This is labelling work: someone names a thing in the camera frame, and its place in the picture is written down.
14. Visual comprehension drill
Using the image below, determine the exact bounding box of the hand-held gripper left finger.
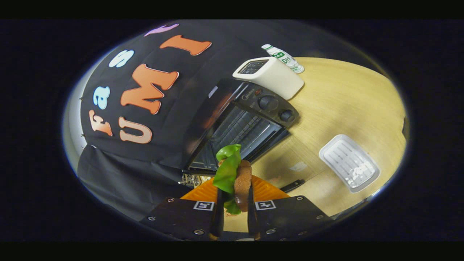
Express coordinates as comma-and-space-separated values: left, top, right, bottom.
140, 177, 226, 241

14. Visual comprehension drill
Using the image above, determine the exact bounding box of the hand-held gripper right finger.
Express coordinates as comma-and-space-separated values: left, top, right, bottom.
246, 174, 332, 241

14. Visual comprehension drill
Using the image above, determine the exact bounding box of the black toaster oven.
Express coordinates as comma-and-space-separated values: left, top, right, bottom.
181, 78, 319, 193

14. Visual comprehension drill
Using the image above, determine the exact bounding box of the sandwich with green lettuce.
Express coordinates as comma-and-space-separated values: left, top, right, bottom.
213, 144, 253, 215

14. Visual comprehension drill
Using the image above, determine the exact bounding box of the white pop-up toaster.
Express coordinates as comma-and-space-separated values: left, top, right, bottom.
232, 56, 305, 101

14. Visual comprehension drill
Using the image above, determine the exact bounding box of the black backdrop cloth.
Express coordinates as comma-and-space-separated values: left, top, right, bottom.
77, 20, 301, 221

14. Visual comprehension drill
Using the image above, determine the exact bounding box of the white bottle with green label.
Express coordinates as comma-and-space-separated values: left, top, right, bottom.
261, 43, 305, 74

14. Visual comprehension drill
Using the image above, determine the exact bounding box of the white plastic tray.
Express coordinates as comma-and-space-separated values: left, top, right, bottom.
319, 134, 380, 193

